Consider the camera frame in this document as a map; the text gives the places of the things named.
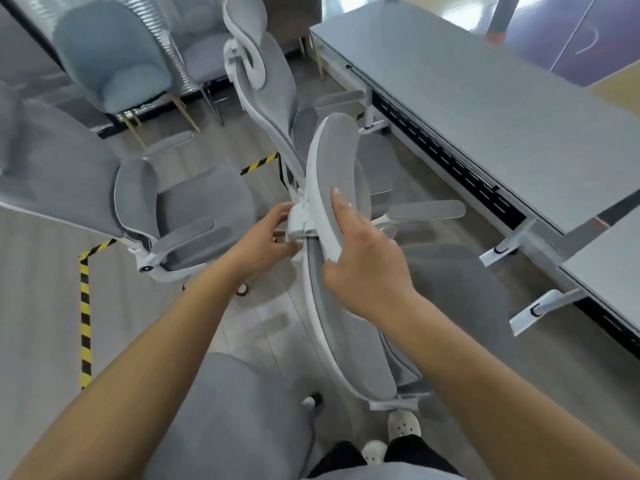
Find person's left hand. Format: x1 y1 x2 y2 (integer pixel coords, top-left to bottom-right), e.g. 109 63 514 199
233 201 303 283

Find person's right hand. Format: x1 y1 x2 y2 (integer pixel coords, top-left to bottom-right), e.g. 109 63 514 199
321 188 419 321

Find person's left forearm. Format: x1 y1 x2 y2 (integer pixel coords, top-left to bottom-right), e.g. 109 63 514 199
9 254 246 480

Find person's right forearm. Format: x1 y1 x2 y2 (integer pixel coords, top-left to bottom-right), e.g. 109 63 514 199
372 287 640 480

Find person's black trousers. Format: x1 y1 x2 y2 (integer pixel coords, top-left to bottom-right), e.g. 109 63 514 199
307 434 463 478

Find black yellow floor tape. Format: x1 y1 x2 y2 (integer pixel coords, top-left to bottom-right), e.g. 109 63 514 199
79 152 279 261
79 257 94 391

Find blue grey tub chair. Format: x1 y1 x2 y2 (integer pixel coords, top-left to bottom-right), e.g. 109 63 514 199
52 0 201 151

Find basketball hoop stand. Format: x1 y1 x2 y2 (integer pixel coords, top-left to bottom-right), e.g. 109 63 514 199
485 0 523 45

